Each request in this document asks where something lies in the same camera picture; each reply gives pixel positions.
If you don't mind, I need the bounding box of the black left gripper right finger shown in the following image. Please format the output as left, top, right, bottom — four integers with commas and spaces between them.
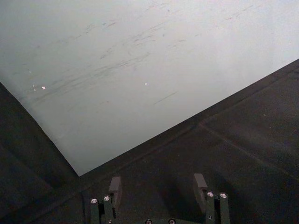
192, 173, 231, 224

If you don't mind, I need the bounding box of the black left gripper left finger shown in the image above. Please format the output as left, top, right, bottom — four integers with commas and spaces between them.
90, 176, 123, 224

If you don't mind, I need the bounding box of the black table cloth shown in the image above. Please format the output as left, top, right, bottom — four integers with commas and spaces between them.
0, 58, 299, 224

